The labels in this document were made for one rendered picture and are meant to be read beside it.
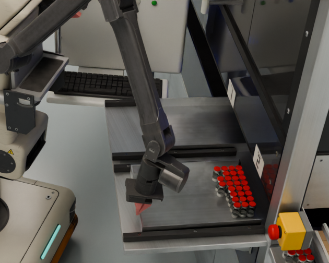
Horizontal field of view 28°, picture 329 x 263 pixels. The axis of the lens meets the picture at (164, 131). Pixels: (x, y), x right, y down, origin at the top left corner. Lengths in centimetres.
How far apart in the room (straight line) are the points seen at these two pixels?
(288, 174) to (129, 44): 52
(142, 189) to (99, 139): 180
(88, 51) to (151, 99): 96
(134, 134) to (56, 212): 71
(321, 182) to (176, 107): 73
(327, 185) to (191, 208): 41
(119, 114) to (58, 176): 113
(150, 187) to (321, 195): 45
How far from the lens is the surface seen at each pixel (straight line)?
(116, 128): 218
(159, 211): 190
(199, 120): 224
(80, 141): 352
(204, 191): 198
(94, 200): 318
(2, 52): 183
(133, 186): 178
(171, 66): 259
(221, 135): 220
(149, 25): 250
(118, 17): 161
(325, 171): 172
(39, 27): 177
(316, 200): 179
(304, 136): 162
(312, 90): 153
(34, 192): 283
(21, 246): 262
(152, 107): 165
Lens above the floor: 222
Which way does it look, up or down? 38 degrees down
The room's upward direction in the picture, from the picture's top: 6 degrees clockwise
